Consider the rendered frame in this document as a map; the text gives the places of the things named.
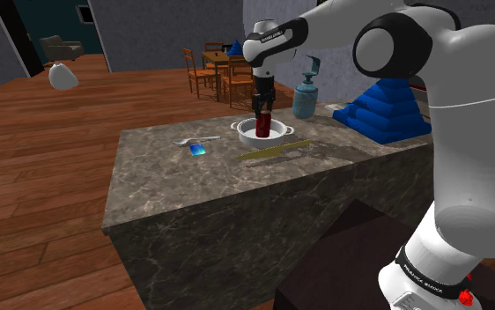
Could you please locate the small blue pyramid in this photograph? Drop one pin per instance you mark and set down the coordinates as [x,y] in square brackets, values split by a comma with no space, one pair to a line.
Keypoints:
[235,48]

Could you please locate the yellow-green knife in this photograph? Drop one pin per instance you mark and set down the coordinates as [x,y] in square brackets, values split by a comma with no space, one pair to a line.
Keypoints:
[269,150]

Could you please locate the blue stepped pyramid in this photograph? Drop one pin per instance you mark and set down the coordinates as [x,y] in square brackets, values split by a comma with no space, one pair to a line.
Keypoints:
[385,112]

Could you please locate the grey armchair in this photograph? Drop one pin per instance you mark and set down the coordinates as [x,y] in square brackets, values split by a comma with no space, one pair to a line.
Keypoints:
[60,49]

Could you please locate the wooden chair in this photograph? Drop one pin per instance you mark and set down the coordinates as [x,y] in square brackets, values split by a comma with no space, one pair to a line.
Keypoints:
[237,79]
[196,74]
[214,53]

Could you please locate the marble kitchen island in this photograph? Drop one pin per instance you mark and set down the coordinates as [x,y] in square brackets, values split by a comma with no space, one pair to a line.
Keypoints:
[230,202]

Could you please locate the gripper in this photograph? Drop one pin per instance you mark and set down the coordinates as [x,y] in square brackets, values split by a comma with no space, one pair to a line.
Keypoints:
[264,95]

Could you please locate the white rounded vase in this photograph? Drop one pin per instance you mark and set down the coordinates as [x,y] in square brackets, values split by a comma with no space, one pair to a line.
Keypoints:
[62,77]

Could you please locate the red can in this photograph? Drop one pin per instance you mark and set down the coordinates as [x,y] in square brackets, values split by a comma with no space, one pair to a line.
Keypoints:
[263,125]

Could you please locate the silver spoon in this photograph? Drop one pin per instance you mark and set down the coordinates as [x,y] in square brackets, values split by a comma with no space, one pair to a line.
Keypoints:
[196,140]

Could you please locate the small blue square card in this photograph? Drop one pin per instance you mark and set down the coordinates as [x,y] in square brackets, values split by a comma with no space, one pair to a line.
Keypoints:
[197,150]

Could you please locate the dark wall picture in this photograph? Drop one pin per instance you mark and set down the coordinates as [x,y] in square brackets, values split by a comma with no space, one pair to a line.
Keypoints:
[85,13]

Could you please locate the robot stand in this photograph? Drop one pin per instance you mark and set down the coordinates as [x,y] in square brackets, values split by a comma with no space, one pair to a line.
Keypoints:
[342,266]

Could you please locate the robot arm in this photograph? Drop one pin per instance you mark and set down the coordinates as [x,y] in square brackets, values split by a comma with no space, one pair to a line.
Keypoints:
[466,129]

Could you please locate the blue soap dispenser bottle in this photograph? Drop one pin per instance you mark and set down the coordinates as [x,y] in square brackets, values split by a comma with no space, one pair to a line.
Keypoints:
[305,99]

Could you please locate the wooden dining table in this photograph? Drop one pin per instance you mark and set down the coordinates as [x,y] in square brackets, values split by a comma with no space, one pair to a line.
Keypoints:
[216,57]

